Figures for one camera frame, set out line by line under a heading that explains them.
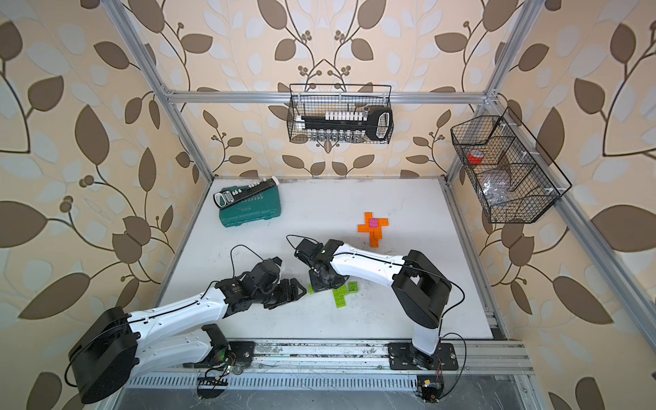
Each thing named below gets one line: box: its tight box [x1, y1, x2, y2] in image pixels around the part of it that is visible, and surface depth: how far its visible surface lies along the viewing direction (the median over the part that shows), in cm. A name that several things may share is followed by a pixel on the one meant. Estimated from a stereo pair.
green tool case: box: [218, 185, 282, 228], surface depth 106 cm
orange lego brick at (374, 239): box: [369, 232, 383, 248], surface depth 101 cm
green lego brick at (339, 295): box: [332, 283, 348, 305], surface depth 86 cm
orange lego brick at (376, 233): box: [369, 226, 383, 240], surface depth 103 cm
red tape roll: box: [467, 149, 485, 165], surface depth 84 cm
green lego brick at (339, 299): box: [333, 292, 348, 310], surface depth 86 cm
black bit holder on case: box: [213, 175, 281, 208], surface depth 110 cm
